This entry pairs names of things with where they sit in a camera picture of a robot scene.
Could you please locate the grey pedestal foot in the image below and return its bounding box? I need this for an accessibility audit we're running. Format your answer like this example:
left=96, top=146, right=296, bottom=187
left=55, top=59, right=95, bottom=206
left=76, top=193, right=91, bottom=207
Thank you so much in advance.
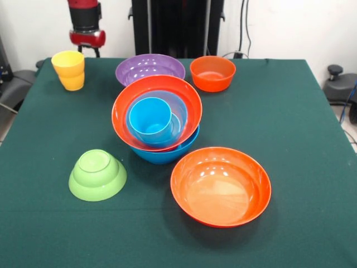
left=0, top=60, right=45, bottom=112
left=323, top=64, right=357, bottom=103

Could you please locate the purple bowl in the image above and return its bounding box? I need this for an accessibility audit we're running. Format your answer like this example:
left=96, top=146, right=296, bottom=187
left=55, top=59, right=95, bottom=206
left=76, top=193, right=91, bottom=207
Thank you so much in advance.
left=115, top=54, right=186, bottom=87

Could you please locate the dark green tablecloth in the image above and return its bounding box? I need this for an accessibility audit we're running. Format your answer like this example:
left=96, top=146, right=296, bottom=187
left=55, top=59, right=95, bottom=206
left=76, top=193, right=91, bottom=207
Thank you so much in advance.
left=0, top=57, right=357, bottom=268

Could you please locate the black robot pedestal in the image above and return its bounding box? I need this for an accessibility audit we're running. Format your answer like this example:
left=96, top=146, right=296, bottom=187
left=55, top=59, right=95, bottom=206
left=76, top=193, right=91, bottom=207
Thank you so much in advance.
left=128, top=0, right=225, bottom=59

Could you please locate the blue cable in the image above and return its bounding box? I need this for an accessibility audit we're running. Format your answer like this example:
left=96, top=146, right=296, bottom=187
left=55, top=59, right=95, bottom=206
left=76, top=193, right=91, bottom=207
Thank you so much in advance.
left=339, top=80, right=357, bottom=125

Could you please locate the large orange bowl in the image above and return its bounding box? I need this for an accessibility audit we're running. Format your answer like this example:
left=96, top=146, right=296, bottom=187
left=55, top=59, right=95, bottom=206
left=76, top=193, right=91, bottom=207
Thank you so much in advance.
left=111, top=74, right=203, bottom=153
left=170, top=146, right=272, bottom=229

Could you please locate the yellow cup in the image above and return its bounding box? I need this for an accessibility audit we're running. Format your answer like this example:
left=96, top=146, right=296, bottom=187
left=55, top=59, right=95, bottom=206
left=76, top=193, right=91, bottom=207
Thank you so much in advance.
left=51, top=50, right=85, bottom=79

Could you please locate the black cable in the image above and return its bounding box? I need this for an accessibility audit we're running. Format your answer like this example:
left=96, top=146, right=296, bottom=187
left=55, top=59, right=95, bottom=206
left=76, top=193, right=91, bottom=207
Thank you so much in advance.
left=238, top=0, right=253, bottom=58

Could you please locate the small orange bowl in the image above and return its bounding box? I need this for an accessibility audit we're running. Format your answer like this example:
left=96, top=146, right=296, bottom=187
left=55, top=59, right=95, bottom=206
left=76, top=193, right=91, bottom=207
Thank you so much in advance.
left=190, top=55, right=237, bottom=93

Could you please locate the small blue bowl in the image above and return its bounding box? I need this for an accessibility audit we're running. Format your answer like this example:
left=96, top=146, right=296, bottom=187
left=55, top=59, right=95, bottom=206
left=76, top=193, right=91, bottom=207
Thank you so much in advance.
left=126, top=90, right=189, bottom=149

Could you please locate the orange cup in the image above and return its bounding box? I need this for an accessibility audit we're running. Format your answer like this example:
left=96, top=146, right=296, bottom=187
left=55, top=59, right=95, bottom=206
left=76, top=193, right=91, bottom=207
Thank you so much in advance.
left=58, top=71, right=85, bottom=92

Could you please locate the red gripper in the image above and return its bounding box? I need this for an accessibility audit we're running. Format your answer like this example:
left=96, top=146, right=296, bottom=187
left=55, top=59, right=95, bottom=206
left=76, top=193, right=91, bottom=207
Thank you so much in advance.
left=69, top=29, right=107, bottom=58

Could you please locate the blue cup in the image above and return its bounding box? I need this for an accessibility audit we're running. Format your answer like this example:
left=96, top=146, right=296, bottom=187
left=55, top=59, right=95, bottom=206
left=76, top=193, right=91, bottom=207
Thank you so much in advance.
left=129, top=97, right=173, bottom=143

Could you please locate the green bowl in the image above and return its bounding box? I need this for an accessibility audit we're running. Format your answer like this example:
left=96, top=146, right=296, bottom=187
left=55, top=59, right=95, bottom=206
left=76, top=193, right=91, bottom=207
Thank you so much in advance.
left=68, top=149, right=128, bottom=202

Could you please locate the large blue bowl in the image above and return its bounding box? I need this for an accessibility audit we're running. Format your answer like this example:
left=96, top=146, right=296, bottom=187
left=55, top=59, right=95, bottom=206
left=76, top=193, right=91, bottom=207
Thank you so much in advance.
left=131, top=125, right=200, bottom=165

